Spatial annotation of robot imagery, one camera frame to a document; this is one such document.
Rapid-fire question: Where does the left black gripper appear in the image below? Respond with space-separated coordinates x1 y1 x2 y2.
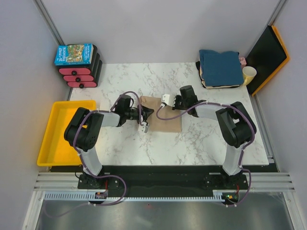
125 104 154 125

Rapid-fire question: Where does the beige t-shirt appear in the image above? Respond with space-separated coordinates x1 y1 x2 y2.
140 96 182 133

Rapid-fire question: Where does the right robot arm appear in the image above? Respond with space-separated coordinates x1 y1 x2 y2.
168 85 257 189

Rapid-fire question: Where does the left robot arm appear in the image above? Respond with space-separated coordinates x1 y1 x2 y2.
64 94 154 188

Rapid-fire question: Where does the folded blue t-shirt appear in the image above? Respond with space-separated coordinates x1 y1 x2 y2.
199 49 244 86

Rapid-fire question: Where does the black pink drawer unit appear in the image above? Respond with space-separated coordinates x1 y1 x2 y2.
57 47 103 89

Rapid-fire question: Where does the yellow mug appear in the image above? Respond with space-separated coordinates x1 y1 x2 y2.
242 66 257 86

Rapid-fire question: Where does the pink box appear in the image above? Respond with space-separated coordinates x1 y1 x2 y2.
239 57 247 68

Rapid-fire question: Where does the blue treehouse book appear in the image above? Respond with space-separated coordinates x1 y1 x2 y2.
54 43 97 66

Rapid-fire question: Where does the yellow plastic bin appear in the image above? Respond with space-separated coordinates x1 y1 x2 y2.
36 100 96 167

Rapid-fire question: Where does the black orange tray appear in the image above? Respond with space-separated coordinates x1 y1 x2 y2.
246 25 290 96

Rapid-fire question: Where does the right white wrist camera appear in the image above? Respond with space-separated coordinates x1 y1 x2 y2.
161 94 176 107

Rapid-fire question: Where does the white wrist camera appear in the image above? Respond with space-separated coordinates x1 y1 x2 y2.
138 121 149 133
161 94 176 107

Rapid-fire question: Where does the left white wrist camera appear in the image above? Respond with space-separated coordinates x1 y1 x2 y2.
138 121 149 133

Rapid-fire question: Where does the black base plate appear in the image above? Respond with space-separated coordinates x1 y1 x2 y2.
78 165 248 197

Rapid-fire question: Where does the white cable duct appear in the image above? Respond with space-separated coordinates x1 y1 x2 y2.
44 191 225 202

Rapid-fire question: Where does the aluminium frame rail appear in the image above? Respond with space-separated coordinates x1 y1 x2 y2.
34 172 79 191

